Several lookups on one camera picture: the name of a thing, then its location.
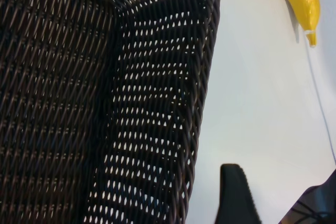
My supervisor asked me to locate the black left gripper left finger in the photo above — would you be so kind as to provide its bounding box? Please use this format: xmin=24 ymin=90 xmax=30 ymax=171
xmin=214 ymin=163 xmax=263 ymax=224

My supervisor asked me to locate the dark brown woven basket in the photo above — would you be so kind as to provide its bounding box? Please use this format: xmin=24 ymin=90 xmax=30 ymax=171
xmin=0 ymin=0 xmax=222 ymax=224

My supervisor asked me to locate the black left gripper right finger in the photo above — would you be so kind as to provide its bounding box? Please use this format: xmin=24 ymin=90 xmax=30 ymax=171
xmin=280 ymin=168 xmax=336 ymax=224

